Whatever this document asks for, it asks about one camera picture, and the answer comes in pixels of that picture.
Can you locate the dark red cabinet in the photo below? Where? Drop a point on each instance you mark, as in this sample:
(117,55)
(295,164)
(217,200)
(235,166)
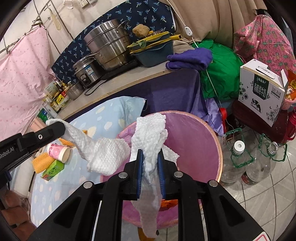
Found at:
(249,122)

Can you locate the trash bin with pink liner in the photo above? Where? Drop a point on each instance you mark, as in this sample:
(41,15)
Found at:
(194,143)

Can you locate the clear bottle with open neck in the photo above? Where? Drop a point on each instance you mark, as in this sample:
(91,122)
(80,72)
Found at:
(259,166)

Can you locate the blue plastic basin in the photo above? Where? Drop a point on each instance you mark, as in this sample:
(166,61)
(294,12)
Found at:
(157,56)

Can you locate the navy floral cloth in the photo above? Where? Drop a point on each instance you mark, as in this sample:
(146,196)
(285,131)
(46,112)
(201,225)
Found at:
(138,14)

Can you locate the green plastic bag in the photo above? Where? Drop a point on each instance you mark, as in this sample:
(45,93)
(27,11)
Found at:
(224,71)

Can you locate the pink dotted curtain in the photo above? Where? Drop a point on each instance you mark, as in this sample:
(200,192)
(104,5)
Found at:
(20,81)

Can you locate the green white box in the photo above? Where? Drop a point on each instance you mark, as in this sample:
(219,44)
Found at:
(43,115)

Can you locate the small steel lidded pot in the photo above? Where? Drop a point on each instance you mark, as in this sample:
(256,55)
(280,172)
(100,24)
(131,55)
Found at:
(75,91)

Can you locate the group of condiment bottles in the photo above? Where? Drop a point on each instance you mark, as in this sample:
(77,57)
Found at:
(57,97)

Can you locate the white paper towel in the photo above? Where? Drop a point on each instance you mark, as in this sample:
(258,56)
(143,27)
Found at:
(104,153)
(150,129)

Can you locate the beige curtain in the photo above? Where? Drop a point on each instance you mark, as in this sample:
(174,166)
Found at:
(219,16)

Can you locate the white milk carton box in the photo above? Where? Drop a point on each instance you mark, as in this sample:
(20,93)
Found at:
(261,92)

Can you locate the dark purple hanging cloth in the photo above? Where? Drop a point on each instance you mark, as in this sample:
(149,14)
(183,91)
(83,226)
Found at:
(173,92)

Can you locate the steel rice cooker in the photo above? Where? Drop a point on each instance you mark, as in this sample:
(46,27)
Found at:
(86,71)

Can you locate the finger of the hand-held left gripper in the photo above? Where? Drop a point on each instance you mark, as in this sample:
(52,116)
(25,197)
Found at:
(46,133)

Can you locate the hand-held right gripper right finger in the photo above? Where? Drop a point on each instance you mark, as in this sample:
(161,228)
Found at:
(161,173)

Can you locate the pink plastic basket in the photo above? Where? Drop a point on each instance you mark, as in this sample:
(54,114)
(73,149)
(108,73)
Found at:
(290,103)

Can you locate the brown loofah sponge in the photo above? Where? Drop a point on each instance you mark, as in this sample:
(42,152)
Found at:
(140,30)

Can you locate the clear bottle with white cap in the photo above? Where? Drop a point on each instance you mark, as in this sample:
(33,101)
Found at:
(233,166)

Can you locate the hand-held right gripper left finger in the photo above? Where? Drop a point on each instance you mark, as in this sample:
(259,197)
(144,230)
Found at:
(140,173)

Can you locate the orange foam fruit net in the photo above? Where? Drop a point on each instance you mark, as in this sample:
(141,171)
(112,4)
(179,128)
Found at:
(41,162)
(64,141)

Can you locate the blue dotted blanket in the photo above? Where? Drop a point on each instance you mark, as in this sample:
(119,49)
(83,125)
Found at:
(76,185)

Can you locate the pink patterned paper cup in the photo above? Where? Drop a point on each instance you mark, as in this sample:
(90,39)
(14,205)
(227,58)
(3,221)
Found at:
(56,150)

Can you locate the black induction cooker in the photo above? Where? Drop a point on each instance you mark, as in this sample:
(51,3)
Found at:
(118,71)

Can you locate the steel steamer pot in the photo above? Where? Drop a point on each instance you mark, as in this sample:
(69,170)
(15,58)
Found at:
(111,46)

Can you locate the red thermos flask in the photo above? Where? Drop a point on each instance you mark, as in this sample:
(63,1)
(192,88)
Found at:
(292,125)

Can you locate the green drink carton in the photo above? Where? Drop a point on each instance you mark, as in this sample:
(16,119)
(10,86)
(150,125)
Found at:
(53,170)

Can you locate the white wall socket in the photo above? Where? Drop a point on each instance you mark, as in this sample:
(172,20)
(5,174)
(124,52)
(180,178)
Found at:
(87,3)

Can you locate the orange plastic wrapper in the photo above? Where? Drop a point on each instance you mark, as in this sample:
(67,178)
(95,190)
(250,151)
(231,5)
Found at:
(168,204)

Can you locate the pink floral cloth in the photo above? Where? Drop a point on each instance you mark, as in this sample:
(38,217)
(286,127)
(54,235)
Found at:
(261,39)

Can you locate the purple folded cloth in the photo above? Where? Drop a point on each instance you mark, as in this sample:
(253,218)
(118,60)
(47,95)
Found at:
(189,59)

